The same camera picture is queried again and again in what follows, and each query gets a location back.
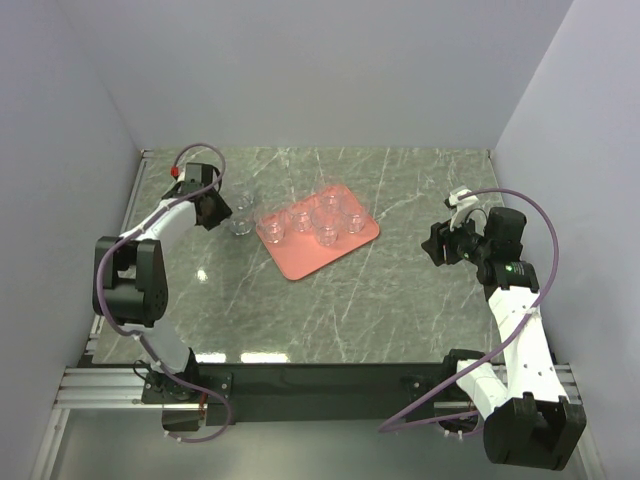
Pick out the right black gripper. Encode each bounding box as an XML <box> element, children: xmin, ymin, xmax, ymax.
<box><xmin>421</xmin><ymin>208</ymin><xmax>493</xmax><ymax>266</ymax></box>

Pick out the clear glass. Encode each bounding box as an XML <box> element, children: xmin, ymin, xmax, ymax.
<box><xmin>311</xmin><ymin>205</ymin><xmax>341</xmax><ymax>246</ymax></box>
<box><xmin>287</xmin><ymin>197</ymin><xmax>317</xmax><ymax>232</ymax></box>
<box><xmin>340</xmin><ymin>196</ymin><xmax>369</xmax><ymax>234</ymax></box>
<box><xmin>228</xmin><ymin>216</ymin><xmax>254</xmax><ymax>236</ymax></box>
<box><xmin>255</xmin><ymin>204</ymin><xmax>286</xmax><ymax>244</ymax></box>
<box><xmin>315</xmin><ymin>179</ymin><xmax>345</xmax><ymax>212</ymax></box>

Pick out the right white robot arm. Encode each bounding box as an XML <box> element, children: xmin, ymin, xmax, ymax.
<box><xmin>421</xmin><ymin>207</ymin><xmax>586</xmax><ymax>470</ymax></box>

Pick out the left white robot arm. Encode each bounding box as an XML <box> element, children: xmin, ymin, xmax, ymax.
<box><xmin>92</xmin><ymin>163</ymin><xmax>232</xmax><ymax>402</ymax></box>

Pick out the pink plastic tray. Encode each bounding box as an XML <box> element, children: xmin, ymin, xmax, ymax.
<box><xmin>256</xmin><ymin>185</ymin><xmax>380</xmax><ymax>281</ymax></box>

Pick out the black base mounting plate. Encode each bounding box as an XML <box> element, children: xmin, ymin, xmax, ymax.
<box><xmin>141</xmin><ymin>360</ymin><xmax>470</xmax><ymax>423</ymax></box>

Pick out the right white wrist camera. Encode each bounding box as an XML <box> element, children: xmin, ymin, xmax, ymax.
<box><xmin>445</xmin><ymin>186</ymin><xmax>479</xmax><ymax>231</ymax></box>

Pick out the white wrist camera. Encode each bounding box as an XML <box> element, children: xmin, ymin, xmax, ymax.
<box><xmin>445</xmin><ymin>186</ymin><xmax>479</xmax><ymax>231</ymax></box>
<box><xmin>170</xmin><ymin>166</ymin><xmax>186</xmax><ymax>182</ymax></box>

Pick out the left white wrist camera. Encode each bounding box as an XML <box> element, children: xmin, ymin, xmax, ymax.
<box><xmin>170</xmin><ymin>166</ymin><xmax>186</xmax><ymax>182</ymax></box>

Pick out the aluminium frame rail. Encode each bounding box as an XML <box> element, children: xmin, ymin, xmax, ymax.
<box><xmin>54</xmin><ymin>363</ymin><xmax>586</xmax><ymax>411</ymax></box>

